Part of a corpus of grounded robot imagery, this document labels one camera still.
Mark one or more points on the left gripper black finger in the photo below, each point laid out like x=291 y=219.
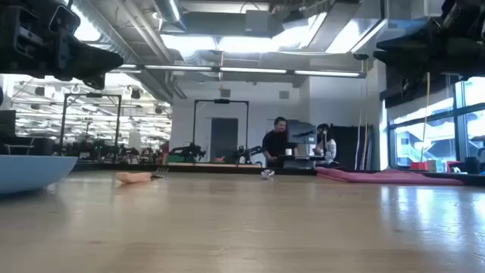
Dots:
x=96 y=81
x=87 y=60

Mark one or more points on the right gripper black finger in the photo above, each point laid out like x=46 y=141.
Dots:
x=417 y=60
x=417 y=38

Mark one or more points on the blue wide-rimmed bowl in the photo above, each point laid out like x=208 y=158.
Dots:
x=30 y=172

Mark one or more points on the pink cloth napkin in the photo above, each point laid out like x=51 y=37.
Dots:
x=379 y=177

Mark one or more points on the black background robot arm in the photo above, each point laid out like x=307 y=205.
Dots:
x=191 y=151
x=246 y=152

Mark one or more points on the red box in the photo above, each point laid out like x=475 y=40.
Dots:
x=418 y=166

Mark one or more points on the person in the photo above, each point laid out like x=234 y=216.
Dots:
x=329 y=149
x=274 y=146

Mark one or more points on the grey monitor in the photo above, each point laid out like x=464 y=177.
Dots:
x=301 y=132

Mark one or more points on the long ceiling light strip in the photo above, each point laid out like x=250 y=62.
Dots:
x=252 y=70

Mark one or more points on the white cup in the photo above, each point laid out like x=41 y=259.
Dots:
x=288 y=151

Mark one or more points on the black gantry frame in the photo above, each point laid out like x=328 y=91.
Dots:
x=92 y=95
x=221 y=101

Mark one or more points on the black aluminium table frame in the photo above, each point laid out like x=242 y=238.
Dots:
x=227 y=170

